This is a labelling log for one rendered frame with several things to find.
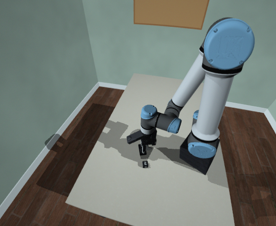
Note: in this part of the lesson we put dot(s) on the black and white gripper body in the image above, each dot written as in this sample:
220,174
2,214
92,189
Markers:
149,139

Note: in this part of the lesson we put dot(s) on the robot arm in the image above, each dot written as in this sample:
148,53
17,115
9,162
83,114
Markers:
229,42

